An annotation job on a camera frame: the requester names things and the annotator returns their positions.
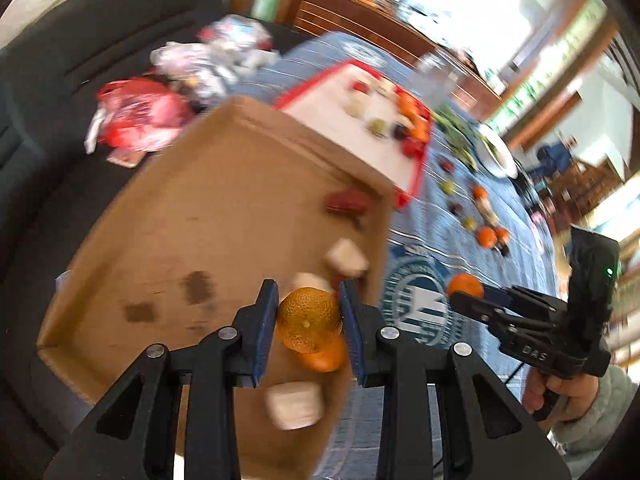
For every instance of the clear plastic pitcher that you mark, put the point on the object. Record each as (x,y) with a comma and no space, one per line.
(440,77)

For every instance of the white printed plastic bag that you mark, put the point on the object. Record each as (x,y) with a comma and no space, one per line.
(240,35)

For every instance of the small orange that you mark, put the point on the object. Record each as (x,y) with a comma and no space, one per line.
(419,118)
(420,134)
(325,360)
(503,234)
(486,236)
(406,103)
(479,192)
(465,285)
(310,317)

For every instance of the white bowl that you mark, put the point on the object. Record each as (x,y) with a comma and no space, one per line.
(492,152)

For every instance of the person's right forearm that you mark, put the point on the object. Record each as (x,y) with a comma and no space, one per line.
(595,435)

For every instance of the blue plaid tablecloth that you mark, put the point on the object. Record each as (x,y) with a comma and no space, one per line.
(435,230)

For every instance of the peeled sugarcane piece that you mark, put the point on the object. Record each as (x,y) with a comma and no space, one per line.
(492,219)
(385,88)
(346,257)
(292,405)
(355,105)
(484,207)

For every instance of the black sofa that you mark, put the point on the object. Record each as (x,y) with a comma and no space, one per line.
(75,60)

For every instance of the red plastic bag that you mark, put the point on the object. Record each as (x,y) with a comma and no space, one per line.
(140,115)

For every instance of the green cherry tomato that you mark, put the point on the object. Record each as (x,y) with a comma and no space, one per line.
(470,224)
(378,126)
(448,187)

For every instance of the dark red cherry tomato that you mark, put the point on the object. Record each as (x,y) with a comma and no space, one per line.
(446,165)

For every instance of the large red jujube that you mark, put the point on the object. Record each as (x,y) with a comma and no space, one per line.
(336,201)

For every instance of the small wrinkled red jujube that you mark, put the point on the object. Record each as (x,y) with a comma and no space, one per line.
(361,204)

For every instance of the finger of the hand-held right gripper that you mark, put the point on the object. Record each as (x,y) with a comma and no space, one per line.
(525,299)
(482,310)

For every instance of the red tray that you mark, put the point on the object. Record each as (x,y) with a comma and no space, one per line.
(325,105)

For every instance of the green onion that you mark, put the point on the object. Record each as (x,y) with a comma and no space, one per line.
(442,119)

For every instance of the cardboard box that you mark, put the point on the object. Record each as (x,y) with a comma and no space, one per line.
(200,210)

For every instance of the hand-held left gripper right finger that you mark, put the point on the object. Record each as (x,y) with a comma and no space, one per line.
(352,332)

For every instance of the leafy green vegetable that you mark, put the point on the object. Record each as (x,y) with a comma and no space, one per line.
(462,152)

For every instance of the wooden sideboard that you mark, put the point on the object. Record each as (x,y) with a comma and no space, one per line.
(375,25)

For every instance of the person's right hand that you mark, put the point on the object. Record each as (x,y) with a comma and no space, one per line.
(577,395)

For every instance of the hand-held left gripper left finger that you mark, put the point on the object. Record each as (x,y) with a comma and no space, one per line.
(265,332)

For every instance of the dark purple cherry tomato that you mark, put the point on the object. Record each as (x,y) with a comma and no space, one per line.
(400,133)
(455,207)
(502,249)

